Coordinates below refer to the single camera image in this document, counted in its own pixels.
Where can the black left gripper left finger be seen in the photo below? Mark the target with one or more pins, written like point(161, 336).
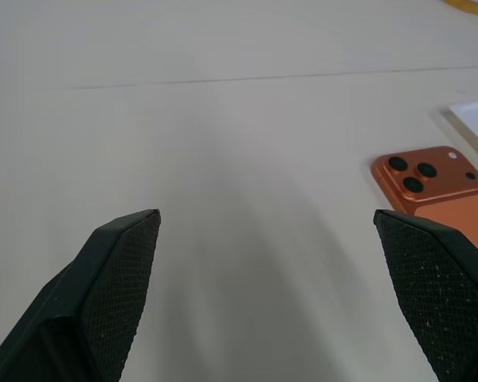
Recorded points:
point(103, 294)

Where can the yellow tape roll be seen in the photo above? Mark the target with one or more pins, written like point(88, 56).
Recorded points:
point(472, 5)

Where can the white box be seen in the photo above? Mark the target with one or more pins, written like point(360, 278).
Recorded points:
point(476, 119)

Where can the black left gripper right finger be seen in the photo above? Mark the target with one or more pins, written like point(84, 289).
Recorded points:
point(442, 286)

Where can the orange smartphone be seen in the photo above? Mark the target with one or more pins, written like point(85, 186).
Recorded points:
point(438, 183)

